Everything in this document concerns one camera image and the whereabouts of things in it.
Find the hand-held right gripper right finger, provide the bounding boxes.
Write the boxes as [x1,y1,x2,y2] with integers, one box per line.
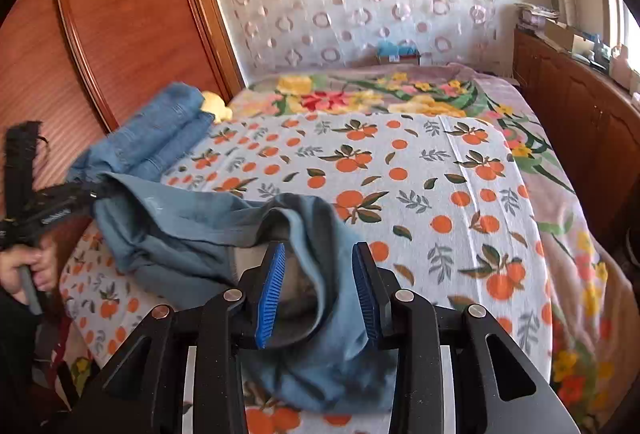
[351,241,581,434]

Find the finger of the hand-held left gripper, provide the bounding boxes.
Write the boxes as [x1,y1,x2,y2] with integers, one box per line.
[65,181,120,215]

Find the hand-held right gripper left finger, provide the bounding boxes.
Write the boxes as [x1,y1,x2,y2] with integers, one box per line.
[64,241,288,434]

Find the grey-blue pants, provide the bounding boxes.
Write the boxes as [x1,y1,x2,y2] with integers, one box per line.
[91,171,401,415]

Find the person's left hand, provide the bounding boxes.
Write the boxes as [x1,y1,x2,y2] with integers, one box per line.
[0,234,60,293]

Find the folded blue denim jeans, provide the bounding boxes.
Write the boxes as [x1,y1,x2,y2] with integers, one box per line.
[66,82,216,187]

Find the orange fruit print bedsheet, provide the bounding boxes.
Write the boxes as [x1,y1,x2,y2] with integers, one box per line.
[57,111,557,434]

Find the yellow plush toy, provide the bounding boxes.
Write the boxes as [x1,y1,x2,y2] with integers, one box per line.
[200,90,234,122]

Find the person's dark clothing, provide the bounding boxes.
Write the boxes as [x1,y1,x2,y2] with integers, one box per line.
[0,289,78,434]

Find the wooden headboard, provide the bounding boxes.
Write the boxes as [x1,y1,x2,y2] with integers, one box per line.
[0,0,247,265]

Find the pink floral blanket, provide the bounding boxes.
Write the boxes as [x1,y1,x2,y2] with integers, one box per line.
[227,62,637,427]

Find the blue tissue box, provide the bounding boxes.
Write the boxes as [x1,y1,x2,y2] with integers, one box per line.
[375,40,422,66]

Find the wooden cabinet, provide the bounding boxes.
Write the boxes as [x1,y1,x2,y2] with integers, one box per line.
[512,28,640,261]

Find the stack of papers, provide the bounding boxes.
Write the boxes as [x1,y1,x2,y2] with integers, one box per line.
[515,2,560,34]

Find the cardboard box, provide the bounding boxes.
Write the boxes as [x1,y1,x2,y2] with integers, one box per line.
[544,18,597,54]

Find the white containers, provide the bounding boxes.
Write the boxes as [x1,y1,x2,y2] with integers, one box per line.
[606,44,640,91]

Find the window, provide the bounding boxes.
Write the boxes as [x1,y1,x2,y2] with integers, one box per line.
[600,0,640,61]

